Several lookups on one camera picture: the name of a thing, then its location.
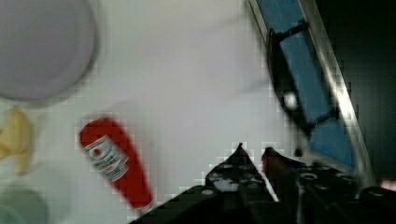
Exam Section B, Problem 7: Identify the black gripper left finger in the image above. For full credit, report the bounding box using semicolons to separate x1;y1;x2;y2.
205;143;279;224

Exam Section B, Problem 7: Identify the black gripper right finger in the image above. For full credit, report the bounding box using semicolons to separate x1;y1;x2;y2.
262;147;361;224

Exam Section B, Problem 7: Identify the red ketchup bottle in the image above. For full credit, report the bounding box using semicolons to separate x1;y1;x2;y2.
78;118;153;212

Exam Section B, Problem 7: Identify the light green cup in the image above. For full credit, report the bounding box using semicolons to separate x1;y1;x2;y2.
1;184;50;224

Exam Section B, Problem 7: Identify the lavender oval plate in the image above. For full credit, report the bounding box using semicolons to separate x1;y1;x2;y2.
0;0;95;102

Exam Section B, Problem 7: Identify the yellow peeled banana toy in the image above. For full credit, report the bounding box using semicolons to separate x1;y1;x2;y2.
0;107;32;175

